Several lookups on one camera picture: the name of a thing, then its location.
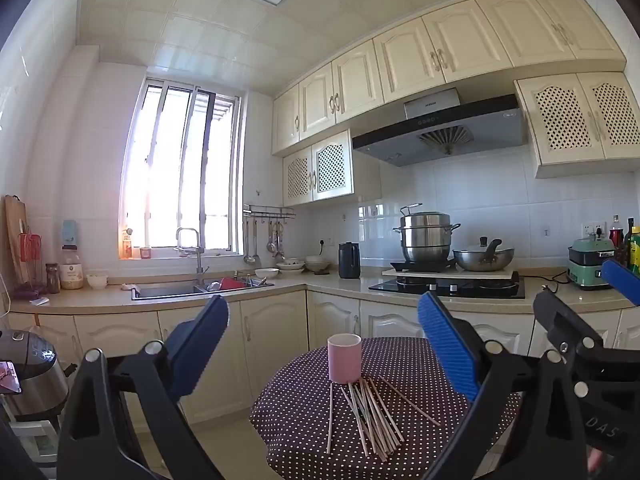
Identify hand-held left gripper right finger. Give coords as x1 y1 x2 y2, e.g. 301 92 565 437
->
417 290 588 480

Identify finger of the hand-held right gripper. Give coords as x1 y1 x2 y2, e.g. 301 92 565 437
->
601 259 640 307
532 290 621 393

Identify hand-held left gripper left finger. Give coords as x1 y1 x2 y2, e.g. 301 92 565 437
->
56 294 230 480

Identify pink cup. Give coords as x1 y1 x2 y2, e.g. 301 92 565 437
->
327 333 362 385

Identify set of wooden chopsticks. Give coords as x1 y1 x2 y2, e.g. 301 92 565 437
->
325 375 443 462

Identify person's right hand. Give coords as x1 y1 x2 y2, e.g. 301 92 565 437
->
587 446 608 476

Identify green multi-cooker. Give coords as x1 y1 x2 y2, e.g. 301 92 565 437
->
567 237 617 291

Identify stainless steel sink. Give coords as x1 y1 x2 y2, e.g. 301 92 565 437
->
131 276 275 301

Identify black gas cooktop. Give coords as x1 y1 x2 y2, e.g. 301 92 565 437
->
369 275 526 300

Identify metal sink faucet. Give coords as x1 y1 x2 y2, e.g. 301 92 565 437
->
175 226 210 286

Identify hanging metal ladle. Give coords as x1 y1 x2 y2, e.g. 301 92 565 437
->
244 220 261 266

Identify stainless steel steamer pot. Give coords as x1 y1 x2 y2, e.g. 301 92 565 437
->
392 203 461 264

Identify hanging metal spoons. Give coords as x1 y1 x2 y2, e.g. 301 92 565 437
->
266 221 286 261

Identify brown polka-dot tablecloth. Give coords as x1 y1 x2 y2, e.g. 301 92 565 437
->
249 336 523 480

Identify black electric kettle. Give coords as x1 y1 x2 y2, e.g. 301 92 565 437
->
338 241 361 280

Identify clear plastic jar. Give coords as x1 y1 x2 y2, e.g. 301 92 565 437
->
60 245 85 291

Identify silver rice cooker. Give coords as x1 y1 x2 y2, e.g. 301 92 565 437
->
0 329 70 421

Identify sliding kitchen window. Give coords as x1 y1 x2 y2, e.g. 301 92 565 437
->
120 77 243 261

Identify red hanging kitchen tool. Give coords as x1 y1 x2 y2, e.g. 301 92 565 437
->
19 232 43 263

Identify white low shelf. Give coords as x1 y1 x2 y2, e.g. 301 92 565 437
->
10 420 61 466

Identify grey range hood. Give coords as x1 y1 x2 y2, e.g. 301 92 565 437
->
351 87 530 167

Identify wooden cutting board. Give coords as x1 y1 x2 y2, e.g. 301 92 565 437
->
4 195 31 286

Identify cream upper kitchen cabinets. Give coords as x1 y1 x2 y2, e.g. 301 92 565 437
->
271 0 628 156

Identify black power cable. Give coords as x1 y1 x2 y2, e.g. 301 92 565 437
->
525 270 571 293

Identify metal wok with black handle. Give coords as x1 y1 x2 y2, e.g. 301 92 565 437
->
452 237 516 272

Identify metal utensil rail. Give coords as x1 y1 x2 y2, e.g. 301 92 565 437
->
243 204 297 221

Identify large lattice-door wall cabinet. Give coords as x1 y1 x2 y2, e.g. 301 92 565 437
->
515 72 640 179

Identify small lattice-door wall cabinet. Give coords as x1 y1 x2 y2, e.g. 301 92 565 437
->
282 129 355 207

